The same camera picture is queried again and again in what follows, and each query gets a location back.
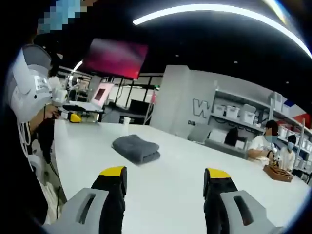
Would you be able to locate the grey towel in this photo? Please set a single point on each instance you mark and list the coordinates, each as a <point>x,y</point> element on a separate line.
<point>136,147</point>

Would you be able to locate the person's left hand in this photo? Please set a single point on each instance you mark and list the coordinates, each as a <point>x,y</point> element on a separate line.
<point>51,112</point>

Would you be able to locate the pink-framed screen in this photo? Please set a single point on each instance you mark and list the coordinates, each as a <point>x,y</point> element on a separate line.
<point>101,93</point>

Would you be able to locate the wooden box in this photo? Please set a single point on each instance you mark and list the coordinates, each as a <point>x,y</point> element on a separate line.
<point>278,173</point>

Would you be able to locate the white paper cup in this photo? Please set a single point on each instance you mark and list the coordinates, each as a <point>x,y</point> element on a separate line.
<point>127,121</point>

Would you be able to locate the white chest-worn device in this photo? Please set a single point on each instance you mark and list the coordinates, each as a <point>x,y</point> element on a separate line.
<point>26,80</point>

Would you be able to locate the person's dark clothing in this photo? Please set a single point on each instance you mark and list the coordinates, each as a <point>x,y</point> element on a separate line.
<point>17,175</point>

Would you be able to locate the hanging monitor with red screen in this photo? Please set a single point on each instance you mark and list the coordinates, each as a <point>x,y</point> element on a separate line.
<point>114,57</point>

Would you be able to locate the black bag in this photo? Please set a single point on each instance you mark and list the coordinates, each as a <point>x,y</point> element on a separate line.
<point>232,136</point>

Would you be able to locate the row of white storage boxes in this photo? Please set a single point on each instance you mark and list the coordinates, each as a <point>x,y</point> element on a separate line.
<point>231,111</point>

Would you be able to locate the grey metal shelf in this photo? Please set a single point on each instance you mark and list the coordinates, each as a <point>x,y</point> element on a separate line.
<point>263,104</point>

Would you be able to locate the curved ceiling light strip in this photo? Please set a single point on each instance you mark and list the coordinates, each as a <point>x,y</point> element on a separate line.
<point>219,8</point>

